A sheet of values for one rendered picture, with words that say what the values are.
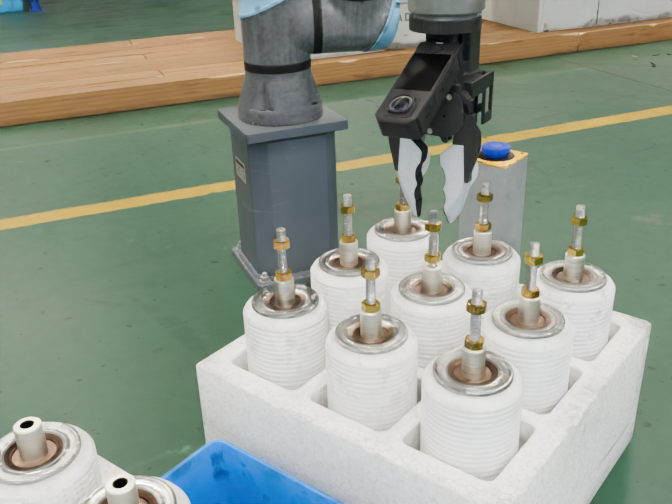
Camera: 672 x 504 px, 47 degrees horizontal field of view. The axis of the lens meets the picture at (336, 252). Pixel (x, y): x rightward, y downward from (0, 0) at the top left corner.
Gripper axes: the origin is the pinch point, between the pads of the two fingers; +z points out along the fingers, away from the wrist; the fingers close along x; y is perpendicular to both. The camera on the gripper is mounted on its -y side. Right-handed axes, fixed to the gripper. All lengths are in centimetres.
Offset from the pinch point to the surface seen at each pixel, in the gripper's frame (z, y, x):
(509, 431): 14.1, -13.9, -14.8
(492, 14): 24, 270, 96
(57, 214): 35, 34, 110
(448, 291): 9.8, 0.7, -2.0
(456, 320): 11.8, -1.6, -4.1
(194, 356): 35, 5, 42
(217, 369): 17.1, -16.1, 18.5
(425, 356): 16.0, -3.9, -1.5
